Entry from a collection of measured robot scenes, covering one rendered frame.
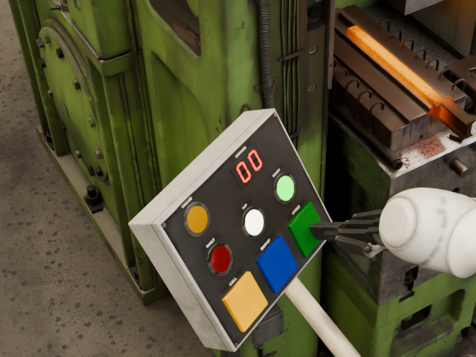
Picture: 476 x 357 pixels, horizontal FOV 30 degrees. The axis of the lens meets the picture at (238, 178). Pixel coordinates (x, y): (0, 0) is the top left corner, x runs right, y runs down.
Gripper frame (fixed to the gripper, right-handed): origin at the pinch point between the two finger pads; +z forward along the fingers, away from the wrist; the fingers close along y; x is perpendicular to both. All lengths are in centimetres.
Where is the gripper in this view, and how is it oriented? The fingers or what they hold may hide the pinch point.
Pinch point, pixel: (329, 231)
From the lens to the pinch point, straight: 161.9
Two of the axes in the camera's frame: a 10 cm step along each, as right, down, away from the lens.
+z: -6.9, 0.3, 7.3
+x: -4.5, -8.1, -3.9
